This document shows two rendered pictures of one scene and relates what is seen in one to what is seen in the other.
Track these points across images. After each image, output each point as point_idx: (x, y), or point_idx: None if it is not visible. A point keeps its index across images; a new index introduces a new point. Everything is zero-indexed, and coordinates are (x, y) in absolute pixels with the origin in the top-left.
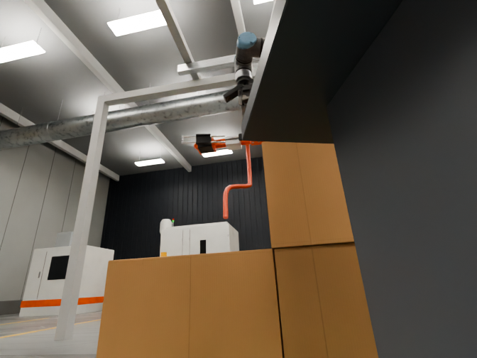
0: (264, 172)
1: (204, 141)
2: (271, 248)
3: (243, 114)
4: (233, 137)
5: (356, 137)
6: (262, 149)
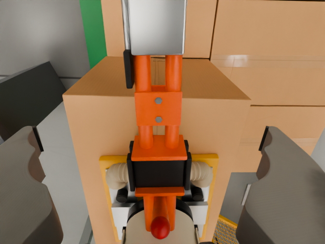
0: (82, 76)
1: None
2: (107, 55)
3: (262, 166)
4: (123, 28)
5: None
6: (68, 89)
